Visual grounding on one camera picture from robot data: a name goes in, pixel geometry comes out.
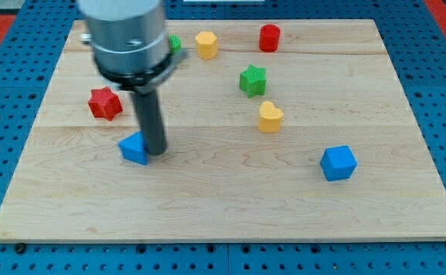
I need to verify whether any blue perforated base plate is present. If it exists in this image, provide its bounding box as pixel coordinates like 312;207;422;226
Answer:
0;0;446;274

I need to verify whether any yellow hexagon block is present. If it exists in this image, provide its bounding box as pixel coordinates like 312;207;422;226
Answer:
195;31;218;60

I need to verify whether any blue triangular block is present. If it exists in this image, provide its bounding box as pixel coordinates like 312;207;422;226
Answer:
118;131;148;166

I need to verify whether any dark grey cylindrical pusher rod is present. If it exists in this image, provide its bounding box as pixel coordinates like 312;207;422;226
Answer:
131;90;167;156

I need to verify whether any wooden board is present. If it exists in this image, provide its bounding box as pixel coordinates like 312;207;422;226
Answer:
0;19;446;244

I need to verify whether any green round block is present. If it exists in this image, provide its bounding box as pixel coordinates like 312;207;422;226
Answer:
169;35;182;54

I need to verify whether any blue cube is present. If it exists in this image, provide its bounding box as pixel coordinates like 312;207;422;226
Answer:
320;145;357;182

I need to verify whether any red star block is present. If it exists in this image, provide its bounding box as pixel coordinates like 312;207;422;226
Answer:
88;86;124;121

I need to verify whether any green star block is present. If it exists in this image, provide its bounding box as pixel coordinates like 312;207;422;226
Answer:
239;64;267;98

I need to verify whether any red cylinder block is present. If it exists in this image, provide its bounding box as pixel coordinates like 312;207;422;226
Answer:
259;24;281;52

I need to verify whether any yellow heart block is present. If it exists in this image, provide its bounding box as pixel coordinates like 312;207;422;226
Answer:
258;101;283;133

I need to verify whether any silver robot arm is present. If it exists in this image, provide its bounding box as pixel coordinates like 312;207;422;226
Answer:
76;0;187;156

